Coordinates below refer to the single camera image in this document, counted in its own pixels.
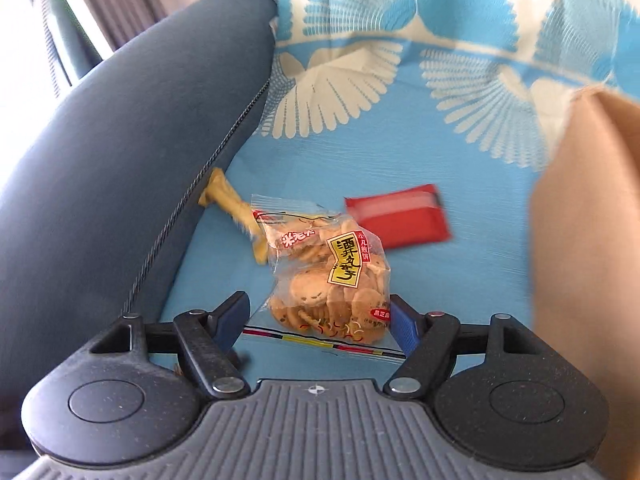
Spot red snack packet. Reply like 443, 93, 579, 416
344, 183, 452, 252

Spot grey pleated curtain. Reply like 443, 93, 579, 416
65, 0, 173, 78

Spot yellow snack packet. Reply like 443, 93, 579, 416
197, 167, 269, 266

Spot brown cardboard box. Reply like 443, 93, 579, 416
529, 85, 640, 480

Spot blue white fan-print cloth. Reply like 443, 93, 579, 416
150, 0, 640, 381

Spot clear bag of round crackers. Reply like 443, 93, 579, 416
242, 193, 407, 362

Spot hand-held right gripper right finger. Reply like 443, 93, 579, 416
382, 293, 549, 397

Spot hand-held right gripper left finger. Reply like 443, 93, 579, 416
87, 290, 251, 402

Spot dark blue sofa armrest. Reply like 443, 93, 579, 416
0, 0, 279, 411

